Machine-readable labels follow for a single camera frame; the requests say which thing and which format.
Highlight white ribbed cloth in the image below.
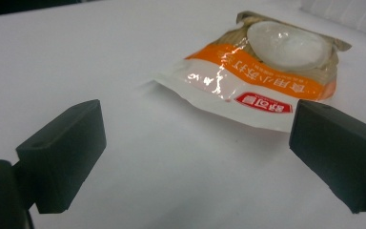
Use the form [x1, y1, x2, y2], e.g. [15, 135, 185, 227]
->
[299, 0, 366, 41]

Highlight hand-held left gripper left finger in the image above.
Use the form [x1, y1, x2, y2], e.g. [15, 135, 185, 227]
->
[15, 98, 108, 215]

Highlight white and orange powder packet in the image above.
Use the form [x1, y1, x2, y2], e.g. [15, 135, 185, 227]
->
[153, 10, 353, 133]

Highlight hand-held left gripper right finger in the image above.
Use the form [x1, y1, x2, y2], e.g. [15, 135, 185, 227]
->
[288, 99, 366, 215]

